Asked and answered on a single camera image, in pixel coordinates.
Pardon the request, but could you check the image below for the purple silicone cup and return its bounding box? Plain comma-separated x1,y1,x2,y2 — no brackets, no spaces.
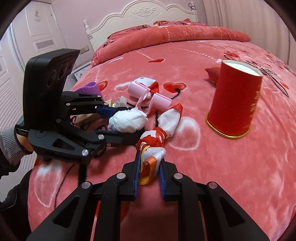
75,81,101,95

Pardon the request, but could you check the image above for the white bedside drawer cabinet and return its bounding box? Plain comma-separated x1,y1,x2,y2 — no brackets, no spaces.
70,62,91,81

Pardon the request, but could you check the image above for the pink pleated curtain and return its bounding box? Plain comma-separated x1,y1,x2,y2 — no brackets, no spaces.
203,0,295,69

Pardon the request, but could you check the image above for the bed with pink blanket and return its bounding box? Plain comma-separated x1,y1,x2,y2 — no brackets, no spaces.
28,18,296,241

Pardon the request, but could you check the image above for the pink plastic roller toy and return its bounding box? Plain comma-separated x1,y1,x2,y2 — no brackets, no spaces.
128,81,172,115

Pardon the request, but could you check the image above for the hello kitty plush toy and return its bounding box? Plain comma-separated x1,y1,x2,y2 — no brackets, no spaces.
134,77,159,99

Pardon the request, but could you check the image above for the red cylindrical paper can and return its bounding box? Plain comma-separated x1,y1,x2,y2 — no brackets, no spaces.
206,60,263,139

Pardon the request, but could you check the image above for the folded red duvet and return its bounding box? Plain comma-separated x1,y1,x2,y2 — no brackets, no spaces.
91,19,251,67

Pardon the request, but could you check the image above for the dark red gourd toy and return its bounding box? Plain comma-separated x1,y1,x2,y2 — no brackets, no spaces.
205,67,221,85

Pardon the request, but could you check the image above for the white carved headboard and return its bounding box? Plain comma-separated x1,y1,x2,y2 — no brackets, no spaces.
83,0,198,51

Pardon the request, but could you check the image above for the white tissue wad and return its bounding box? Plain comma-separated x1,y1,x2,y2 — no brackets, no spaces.
108,96,149,133

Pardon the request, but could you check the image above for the person's left hand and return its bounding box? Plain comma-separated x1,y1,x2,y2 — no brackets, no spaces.
16,134,34,154

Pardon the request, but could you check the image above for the white wardrobe door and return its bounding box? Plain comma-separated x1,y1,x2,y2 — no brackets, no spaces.
0,0,68,202

